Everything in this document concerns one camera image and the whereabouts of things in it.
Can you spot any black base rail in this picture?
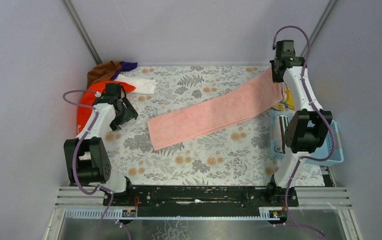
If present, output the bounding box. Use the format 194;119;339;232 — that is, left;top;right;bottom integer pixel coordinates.
111;185;299;218

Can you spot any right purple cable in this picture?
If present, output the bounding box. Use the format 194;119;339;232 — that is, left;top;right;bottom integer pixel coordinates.
272;25;337;240

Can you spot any light blue plastic basket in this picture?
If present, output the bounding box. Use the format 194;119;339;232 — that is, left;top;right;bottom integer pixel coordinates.
269;113;344;167

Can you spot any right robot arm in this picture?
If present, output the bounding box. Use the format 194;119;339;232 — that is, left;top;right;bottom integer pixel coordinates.
266;40;332;201

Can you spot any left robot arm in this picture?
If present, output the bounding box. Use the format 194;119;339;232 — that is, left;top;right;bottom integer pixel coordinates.
64;82;138;195

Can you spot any purple towel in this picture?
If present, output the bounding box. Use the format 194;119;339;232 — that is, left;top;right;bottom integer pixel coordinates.
111;61;138;81

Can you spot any blue yellow cartoon towel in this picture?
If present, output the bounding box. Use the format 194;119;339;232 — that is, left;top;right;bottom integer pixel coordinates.
272;86;295;111

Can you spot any brown towel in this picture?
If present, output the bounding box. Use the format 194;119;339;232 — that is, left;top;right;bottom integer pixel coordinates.
87;61;123;88

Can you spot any floral table cloth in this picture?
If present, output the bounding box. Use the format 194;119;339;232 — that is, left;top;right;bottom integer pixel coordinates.
73;65;326;187

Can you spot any red orange towel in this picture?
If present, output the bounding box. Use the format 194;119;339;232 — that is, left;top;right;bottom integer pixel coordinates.
76;80;136;134

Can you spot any green white striped towel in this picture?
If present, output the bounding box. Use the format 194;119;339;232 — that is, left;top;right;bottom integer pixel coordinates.
272;115;290;154

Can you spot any pink towel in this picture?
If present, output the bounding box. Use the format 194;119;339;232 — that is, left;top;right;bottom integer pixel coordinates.
147;68;284;151

